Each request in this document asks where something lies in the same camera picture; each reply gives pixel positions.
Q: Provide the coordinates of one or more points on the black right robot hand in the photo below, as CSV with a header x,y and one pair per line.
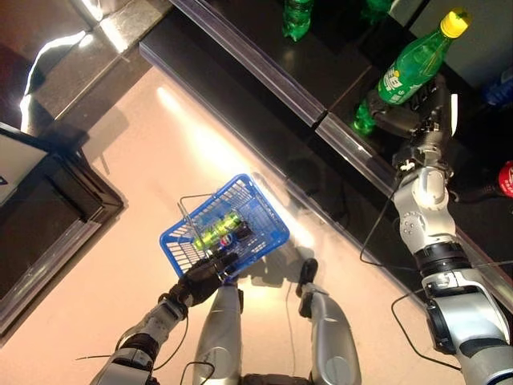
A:
x,y
435,124

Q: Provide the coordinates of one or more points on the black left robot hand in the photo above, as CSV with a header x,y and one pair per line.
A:
x,y
202,280

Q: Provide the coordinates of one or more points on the cola bottle blue label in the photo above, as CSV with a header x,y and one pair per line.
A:
x,y
501,88
240,234

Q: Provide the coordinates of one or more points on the green soda bottle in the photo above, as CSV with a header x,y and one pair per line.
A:
x,y
204,239
376,9
296,20
417,60

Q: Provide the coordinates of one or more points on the blue plastic shopping basket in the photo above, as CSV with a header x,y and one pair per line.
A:
x,y
264,236

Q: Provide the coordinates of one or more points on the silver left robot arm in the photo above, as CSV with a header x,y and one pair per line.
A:
x,y
152,325

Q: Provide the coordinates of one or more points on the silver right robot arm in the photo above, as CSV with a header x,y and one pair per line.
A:
x,y
429,216

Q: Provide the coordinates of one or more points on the green soda bottle in basket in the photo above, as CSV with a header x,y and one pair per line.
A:
x,y
204,239

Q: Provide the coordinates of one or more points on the green drink can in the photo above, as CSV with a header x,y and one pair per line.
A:
x,y
229,224

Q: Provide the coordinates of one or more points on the silver left robot leg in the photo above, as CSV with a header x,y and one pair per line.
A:
x,y
220,333

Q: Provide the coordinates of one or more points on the cola bottle red cap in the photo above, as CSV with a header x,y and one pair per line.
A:
x,y
507,178

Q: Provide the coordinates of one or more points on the black right robot foot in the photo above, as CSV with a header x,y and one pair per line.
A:
x,y
308,272

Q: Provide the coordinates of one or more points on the dark robot waist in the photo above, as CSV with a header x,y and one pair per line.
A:
x,y
276,379

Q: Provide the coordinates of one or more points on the black shelf board with bottles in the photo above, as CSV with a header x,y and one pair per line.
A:
x,y
328,60

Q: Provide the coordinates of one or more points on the black long base shelf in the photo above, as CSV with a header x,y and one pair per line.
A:
x,y
48,224

